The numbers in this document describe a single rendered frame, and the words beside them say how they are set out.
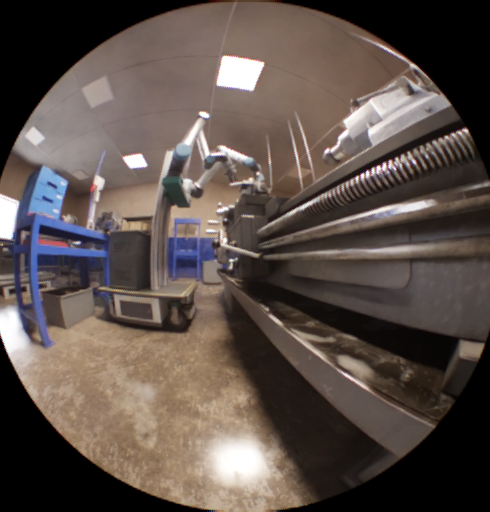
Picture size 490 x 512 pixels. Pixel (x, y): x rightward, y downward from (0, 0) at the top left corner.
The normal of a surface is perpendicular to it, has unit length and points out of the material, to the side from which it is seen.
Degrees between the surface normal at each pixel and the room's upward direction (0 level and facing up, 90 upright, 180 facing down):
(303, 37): 180
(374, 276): 90
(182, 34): 180
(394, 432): 90
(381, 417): 90
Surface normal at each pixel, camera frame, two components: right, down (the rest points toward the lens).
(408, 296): -0.97, -0.01
